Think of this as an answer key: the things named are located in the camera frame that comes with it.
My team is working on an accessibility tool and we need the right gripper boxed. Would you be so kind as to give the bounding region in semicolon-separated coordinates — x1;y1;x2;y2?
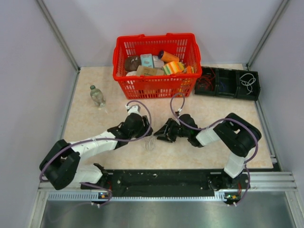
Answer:
154;118;190;143

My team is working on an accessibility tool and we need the white wire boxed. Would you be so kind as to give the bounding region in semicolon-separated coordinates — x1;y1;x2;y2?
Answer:
239;72;257;96
143;135;157;152

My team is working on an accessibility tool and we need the red wire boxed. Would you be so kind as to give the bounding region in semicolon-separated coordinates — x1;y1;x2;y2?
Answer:
198;72;217;91
198;73;217;92

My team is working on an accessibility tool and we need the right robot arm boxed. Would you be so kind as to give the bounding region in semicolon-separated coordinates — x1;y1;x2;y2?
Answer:
154;113;262;190

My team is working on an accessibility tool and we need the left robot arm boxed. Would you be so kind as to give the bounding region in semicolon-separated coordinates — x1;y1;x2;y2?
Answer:
39;113;152;190

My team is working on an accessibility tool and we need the clear plastic bottle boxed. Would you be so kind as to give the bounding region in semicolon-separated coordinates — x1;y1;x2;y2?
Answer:
90;85;106;107

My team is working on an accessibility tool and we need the brown cardboard box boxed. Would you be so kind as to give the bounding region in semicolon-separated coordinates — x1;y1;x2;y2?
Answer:
136;66;164;76

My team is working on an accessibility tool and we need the striped yellow green sponge pack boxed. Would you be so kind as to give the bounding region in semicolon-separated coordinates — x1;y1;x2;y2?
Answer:
162;61;185;75

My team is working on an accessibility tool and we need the brown round bag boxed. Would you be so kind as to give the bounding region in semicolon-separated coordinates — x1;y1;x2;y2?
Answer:
124;56;142;72

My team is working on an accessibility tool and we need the black three-compartment bin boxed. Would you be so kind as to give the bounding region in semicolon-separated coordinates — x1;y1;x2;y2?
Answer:
194;66;261;101

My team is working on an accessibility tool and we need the white grey small box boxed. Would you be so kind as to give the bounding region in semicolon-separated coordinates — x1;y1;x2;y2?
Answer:
152;56;165;69

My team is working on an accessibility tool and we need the teal small box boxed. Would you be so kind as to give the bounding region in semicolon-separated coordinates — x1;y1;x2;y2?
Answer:
140;54;154;68

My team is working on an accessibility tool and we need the orange cylindrical can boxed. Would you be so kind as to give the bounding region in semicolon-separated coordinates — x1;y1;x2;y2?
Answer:
158;50;180;63

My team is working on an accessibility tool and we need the red plastic shopping basket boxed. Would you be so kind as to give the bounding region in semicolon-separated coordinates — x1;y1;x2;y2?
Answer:
113;33;202;99

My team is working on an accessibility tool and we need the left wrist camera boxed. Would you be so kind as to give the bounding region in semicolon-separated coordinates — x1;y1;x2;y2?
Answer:
126;105;141;116

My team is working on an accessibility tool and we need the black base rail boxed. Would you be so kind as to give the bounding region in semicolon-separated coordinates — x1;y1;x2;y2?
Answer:
97;169;249;197

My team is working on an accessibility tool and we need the grey slotted cable duct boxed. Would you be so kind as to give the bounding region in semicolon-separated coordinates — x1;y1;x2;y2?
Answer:
47;191;237;202

